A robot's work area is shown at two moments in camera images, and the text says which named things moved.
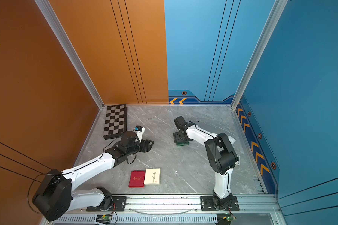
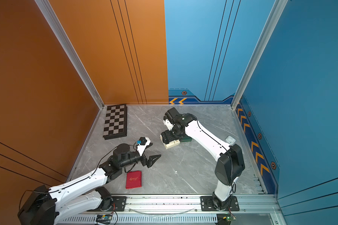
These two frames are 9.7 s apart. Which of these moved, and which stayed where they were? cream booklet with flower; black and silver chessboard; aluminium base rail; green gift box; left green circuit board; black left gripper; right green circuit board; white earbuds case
Moved: cream booklet with flower; green gift box; black left gripper
Stayed: white earbuds case; right green circuit board; black and silver chessboard; aluminium base rail; left green circuit board
